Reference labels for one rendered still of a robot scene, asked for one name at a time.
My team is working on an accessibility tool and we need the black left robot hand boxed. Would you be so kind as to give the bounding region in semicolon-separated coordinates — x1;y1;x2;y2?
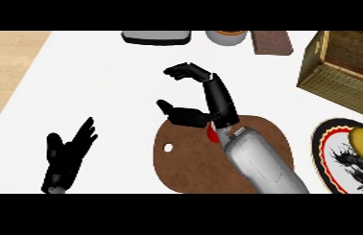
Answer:
39;116;100;194

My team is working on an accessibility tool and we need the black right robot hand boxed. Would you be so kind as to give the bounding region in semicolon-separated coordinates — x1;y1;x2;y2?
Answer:
155;61;240;130

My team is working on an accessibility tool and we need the brown wooden block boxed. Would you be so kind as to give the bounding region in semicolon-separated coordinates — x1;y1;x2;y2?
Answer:
249;30;295;57

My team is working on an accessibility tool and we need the brown wooden cutting board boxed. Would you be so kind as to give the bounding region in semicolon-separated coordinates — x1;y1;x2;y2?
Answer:
152;114;296;195

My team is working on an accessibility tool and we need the yellow object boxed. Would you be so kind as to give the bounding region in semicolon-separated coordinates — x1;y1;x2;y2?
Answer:
346;127;363;159

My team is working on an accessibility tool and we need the olive wicker basket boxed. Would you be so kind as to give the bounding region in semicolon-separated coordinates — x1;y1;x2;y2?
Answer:
295;30;363;115

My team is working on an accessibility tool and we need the grey and black appliance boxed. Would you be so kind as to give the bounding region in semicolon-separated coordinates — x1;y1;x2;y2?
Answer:
121;30;193;47

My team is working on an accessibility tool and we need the red can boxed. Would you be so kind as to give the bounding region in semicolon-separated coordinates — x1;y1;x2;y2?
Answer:
205;122;221;144

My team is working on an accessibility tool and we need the grey pot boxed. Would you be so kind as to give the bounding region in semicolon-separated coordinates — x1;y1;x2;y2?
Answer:
203;30;249;48

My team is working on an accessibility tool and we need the patterned plate with black rim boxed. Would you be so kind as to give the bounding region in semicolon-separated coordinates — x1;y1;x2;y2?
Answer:
308;117;363;195

